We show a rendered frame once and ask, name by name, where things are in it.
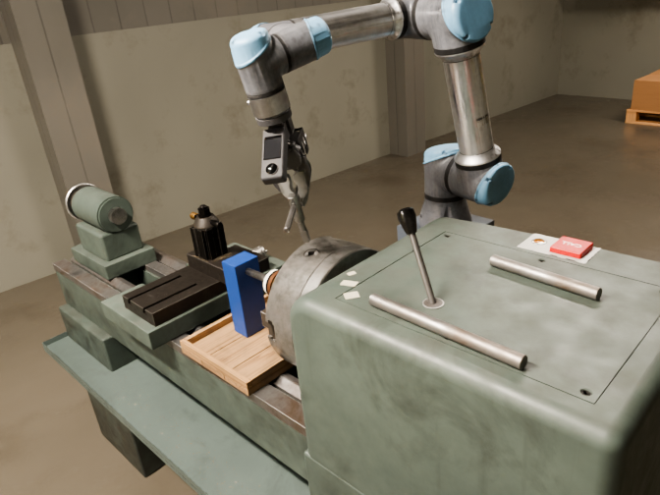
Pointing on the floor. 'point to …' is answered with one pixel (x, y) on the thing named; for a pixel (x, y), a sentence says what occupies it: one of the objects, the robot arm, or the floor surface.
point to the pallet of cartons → (645, 99)
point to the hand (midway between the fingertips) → (300, 203)
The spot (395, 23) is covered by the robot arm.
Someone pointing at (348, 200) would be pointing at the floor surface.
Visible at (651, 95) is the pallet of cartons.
